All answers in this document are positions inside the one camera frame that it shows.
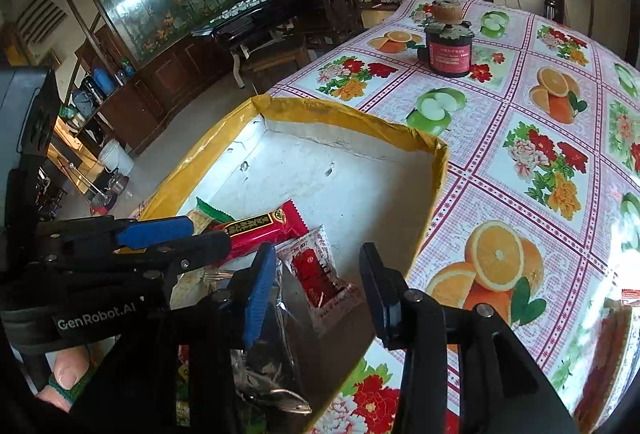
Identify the dark jar with red label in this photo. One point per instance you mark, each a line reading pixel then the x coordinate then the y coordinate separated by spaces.
pixel 448 51

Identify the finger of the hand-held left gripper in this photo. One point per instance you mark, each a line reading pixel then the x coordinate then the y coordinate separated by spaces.
pixel 200 248
pixel 155 229

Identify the large silver foil packet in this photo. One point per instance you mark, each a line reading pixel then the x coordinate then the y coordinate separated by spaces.
pixel 270 374

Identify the white tray with yellow tape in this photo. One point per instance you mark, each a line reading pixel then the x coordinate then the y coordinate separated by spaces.
pixel 340 184

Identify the long red snack bar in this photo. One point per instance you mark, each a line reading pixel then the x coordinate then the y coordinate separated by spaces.
pixel 265 226

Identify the person's left hand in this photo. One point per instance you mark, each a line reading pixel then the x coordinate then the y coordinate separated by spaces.
pixel 65 371

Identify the steel thermos flask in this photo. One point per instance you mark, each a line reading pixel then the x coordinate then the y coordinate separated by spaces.
pixel 550 8

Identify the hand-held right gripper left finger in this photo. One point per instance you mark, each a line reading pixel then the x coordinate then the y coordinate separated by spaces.
pixel 260 299

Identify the brown cork stopper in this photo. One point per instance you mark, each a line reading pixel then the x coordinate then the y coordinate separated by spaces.
pixel 446 12

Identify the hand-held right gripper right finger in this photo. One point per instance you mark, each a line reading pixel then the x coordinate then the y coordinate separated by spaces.
pixel 387 314

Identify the small red sachet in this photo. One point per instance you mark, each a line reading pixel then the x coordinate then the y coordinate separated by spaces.
pixel 315 274

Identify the white plastic bucket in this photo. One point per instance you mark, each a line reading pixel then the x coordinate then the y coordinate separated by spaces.
pixel 116 159

